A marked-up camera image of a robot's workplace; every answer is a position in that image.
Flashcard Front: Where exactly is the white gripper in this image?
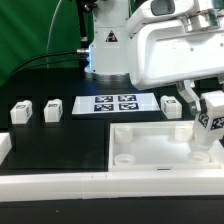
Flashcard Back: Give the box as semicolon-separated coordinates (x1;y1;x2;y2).
126;0;224;116

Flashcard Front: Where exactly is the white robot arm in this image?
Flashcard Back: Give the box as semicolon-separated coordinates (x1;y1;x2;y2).
85;0;224;114

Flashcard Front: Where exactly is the white U-shaped fence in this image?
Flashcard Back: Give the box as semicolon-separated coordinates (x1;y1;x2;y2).
0;132;224;203

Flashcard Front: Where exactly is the white square tabletop part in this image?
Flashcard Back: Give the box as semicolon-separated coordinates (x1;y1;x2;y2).
108;121;224;172

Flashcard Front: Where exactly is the black camera stand pole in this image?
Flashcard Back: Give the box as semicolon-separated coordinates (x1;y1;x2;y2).
75;0;90;48

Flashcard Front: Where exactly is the white sheet with markers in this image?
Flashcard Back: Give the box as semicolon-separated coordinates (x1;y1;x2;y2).
72;93;160;115

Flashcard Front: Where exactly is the black cable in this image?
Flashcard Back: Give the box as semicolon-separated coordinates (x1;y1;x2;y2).
9;49;90;78

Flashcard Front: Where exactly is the grey thin cable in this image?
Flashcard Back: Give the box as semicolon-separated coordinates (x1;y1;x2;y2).
45;0;64;69

